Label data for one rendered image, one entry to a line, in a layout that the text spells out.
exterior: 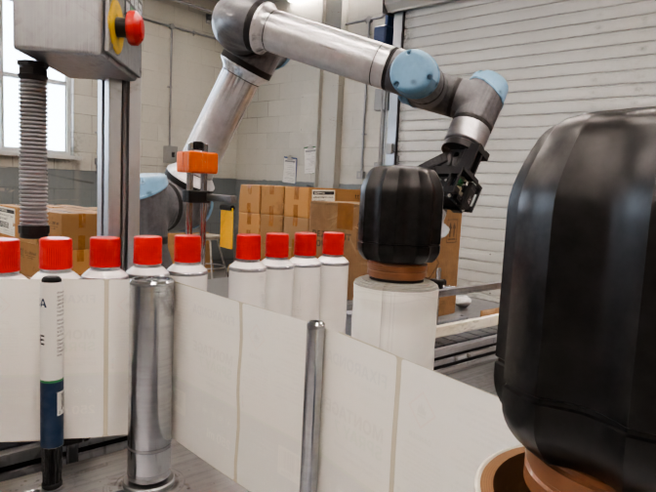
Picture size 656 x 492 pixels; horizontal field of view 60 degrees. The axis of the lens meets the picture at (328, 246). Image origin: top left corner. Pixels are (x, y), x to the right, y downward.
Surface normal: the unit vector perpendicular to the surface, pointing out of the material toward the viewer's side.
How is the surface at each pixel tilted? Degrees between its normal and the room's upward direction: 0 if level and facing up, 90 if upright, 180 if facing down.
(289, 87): 90
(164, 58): 90
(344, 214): 90
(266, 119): 90
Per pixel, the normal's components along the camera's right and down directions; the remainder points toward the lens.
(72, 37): 0.10, 0.11
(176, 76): 0.74, 0.11
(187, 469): 0.05, -0.99
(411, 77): -0.34, 0.08
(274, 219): -0.61, 0.00
